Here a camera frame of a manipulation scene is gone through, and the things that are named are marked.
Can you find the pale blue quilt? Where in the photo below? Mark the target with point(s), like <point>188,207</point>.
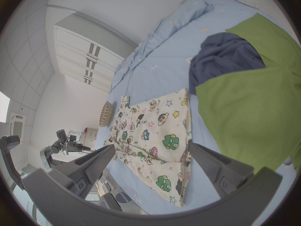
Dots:
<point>164,32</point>

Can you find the green shorts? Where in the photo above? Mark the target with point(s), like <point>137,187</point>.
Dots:
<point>239,116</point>

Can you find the white wardrobe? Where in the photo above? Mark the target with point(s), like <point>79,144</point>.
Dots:
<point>70,50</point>

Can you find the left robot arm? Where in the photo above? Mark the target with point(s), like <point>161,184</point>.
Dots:
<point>50,152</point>

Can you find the ceiling light panel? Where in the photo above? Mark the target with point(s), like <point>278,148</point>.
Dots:
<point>4,107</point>

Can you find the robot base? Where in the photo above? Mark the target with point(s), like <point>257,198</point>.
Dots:
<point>122,196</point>

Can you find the ceiling air conditioner vent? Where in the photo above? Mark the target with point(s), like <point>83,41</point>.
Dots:
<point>17,128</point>

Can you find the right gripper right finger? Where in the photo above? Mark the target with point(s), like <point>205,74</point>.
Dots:
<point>209,163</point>

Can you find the round woven basket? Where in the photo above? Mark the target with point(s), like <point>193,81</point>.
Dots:
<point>105,114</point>

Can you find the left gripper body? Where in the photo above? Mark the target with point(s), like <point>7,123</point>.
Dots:
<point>75,147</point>

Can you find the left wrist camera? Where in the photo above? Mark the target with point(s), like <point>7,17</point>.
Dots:
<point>72,138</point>

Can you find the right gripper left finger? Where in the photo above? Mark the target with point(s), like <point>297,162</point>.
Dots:
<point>94,163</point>

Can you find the white printed pyjama top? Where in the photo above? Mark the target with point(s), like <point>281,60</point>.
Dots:
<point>152,138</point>

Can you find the white chest of drawers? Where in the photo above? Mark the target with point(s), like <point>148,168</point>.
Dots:
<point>90,136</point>

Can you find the dark blue garment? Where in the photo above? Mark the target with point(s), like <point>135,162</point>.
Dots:
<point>223,55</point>

